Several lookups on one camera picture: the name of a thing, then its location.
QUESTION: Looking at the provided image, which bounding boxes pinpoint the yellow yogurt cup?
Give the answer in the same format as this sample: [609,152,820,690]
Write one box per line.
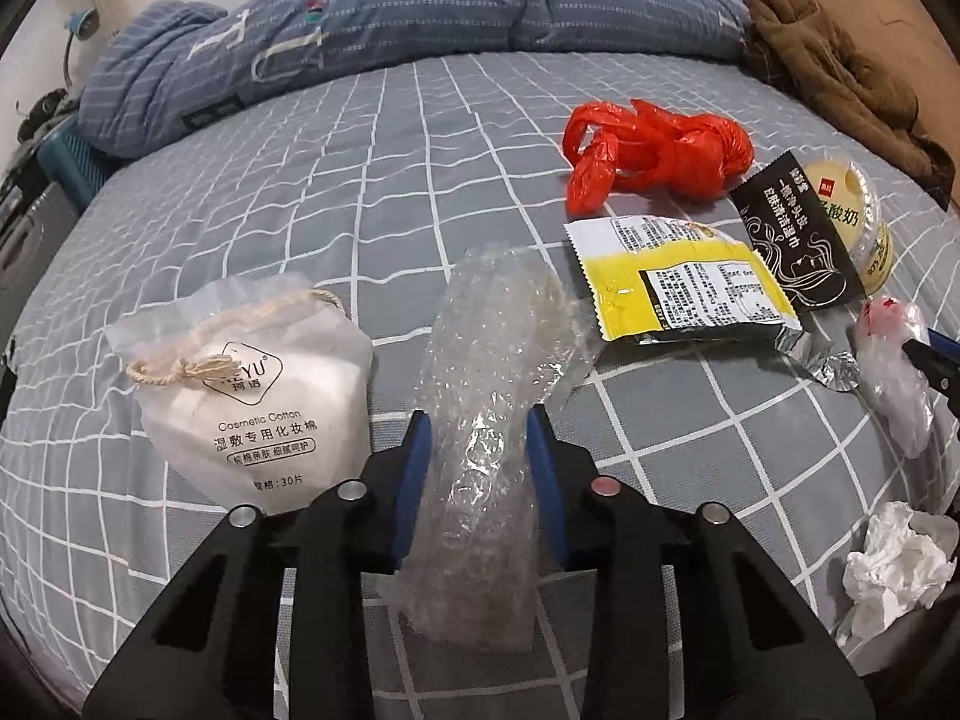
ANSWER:
[801,152,895,295]

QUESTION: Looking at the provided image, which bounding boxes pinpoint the grey checked bed sheet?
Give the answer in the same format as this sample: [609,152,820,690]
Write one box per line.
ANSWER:
[0,51,960,720]

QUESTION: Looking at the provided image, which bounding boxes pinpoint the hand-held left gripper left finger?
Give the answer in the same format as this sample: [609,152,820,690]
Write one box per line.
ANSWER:
[81,409,434,720]

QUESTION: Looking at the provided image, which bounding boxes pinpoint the teal desk lamp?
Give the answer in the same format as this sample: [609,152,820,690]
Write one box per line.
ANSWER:
[64,7,102,91]

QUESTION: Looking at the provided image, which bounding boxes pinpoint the brown jacket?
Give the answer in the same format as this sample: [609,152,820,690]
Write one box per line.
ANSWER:
[742,0,957,207]

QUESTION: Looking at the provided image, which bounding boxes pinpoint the clear plastic wrapper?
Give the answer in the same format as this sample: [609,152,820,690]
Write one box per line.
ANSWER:
[847,296,935,458]

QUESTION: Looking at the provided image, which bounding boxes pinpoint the black sachet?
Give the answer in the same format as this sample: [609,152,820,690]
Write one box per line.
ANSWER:
[729,151,867,312]

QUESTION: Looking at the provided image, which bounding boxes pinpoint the grey suitcase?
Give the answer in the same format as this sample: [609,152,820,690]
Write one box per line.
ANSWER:
[0,180,80,301]

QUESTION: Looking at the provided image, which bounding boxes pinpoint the wooden bed headboard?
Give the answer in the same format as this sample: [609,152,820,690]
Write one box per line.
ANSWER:
[750,0,960,203]

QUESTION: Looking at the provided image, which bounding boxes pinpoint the clear bubble wrap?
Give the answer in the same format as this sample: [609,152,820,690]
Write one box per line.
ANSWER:
[382,244,601,650]

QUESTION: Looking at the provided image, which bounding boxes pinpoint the white cotton pad bag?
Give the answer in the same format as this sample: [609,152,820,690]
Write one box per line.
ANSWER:
[105,276,376,515]

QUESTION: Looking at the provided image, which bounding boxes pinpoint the teal suitcase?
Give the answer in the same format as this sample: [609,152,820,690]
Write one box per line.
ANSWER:
[34,124,113,218]

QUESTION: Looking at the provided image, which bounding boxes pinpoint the blue checked quilt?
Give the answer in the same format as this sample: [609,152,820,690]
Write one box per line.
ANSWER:
[79,0,755,158]

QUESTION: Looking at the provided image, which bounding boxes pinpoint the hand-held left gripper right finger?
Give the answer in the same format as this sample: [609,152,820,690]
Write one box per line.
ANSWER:
[526,404,875,720]

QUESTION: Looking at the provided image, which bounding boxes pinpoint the yellow snack packet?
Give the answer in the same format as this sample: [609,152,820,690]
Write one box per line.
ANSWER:
[564,216,860,391]

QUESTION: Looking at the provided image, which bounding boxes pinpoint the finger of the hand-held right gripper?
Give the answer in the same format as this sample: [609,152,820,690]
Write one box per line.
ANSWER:
[902,328,960,395]

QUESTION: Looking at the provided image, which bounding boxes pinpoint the white tissue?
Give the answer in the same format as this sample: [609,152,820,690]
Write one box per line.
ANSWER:
[836,501,957,646]

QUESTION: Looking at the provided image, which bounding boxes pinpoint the dark tangled clutter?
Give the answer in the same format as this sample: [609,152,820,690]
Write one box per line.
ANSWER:
[19,88,76,143]

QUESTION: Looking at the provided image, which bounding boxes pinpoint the red plastic bag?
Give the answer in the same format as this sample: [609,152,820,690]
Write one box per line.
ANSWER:
[561,99,755,215]

